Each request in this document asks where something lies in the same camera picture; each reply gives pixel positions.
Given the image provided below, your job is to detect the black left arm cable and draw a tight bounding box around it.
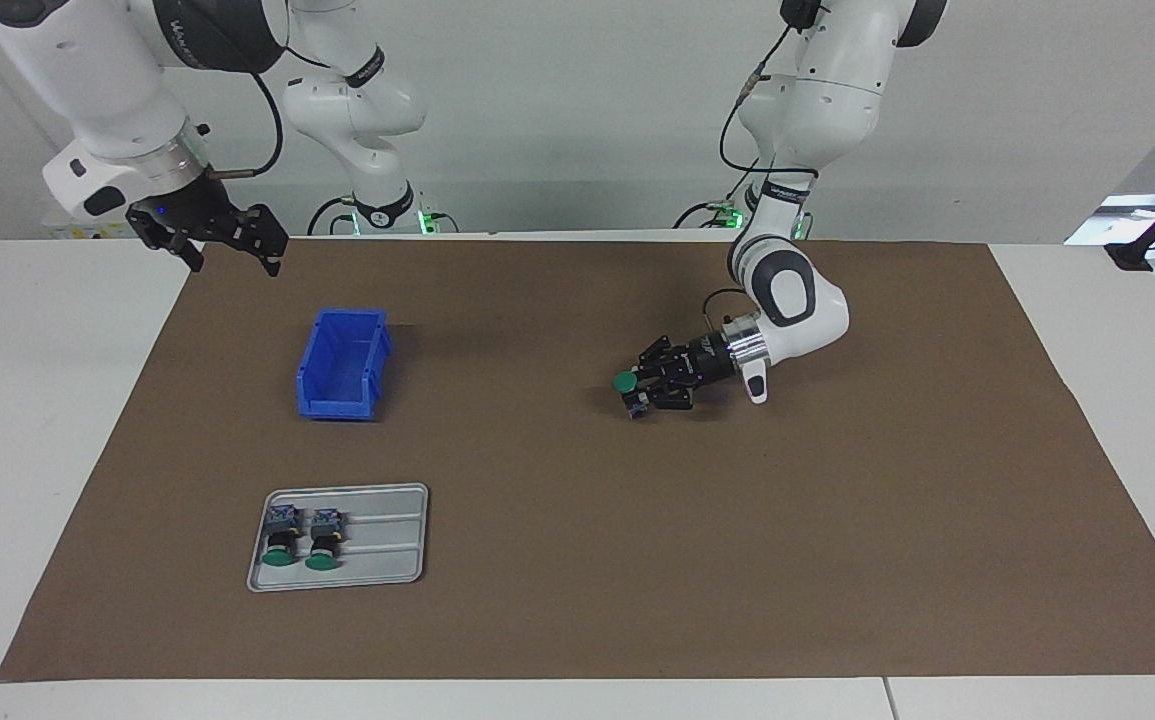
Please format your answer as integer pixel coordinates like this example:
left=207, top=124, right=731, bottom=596
left=701, top=18, right=820, bottom=323

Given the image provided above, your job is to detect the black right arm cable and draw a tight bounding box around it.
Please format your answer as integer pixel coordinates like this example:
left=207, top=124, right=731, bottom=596
left=202, top=70, right=285, bottom=181

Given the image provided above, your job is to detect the green push button white block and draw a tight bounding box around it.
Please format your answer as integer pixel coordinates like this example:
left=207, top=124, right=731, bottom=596
left=304, top=508, right=343, bottom=572
left=259, top=503, right=303, bottom=569

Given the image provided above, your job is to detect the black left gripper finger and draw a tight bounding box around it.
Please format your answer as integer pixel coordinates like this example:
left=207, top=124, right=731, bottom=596
left=637, top=337, right=688, bottom=373
left=637, top=378, right=695, bottom=412

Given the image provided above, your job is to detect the green push button grey block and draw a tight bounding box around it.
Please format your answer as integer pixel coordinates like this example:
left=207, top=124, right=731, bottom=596
left=613, top=370, right=651, bottom=420

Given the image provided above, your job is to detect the brown table mat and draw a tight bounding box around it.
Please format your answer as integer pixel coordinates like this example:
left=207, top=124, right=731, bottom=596
left=0, top=238, right=1155, bottom=683

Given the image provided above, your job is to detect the grey metal tray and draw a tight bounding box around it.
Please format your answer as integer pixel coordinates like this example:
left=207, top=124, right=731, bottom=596
left=246, top=483, right=430, bottom=593

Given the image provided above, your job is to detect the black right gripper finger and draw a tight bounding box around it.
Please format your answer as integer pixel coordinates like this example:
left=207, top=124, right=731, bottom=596
left=142, top=235, right=206, bottom=274
left=237, top=204, right=288, bottom=278

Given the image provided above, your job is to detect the blue plastic bin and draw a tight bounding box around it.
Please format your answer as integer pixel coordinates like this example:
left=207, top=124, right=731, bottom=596
left=296, top=308, right=393, bottom=422

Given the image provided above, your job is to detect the small white yellow box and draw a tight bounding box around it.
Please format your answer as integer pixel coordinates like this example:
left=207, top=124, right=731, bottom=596
left=43, top=212, right=138, bottom=241

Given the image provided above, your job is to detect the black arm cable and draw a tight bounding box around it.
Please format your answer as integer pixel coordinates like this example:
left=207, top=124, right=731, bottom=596
left=202, top=70, right=285, bottom=181
left=701, top=18, right=820, bottom=323

